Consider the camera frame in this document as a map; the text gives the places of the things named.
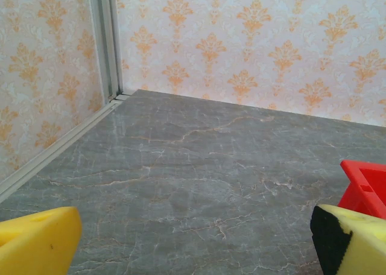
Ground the aluminium frame post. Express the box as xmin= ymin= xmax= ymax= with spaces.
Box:
xmin=86 ymin=0 xmax=125 ymax=104

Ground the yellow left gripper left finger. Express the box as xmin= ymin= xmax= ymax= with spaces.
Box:
xmin=0 ymin=206 xmax=83 ymax=275

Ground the red three-compartment bin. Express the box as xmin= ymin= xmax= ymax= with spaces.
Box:
xmin=337 ymin=159 xmax=386 ymax=220

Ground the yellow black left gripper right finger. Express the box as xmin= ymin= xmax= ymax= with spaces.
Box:
xmin=310 ymin=204 xmax=386 ymax=275

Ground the aluminium side rail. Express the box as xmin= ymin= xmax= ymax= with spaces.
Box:
xmin=0 ymin=98 xmax=124 ymax=201

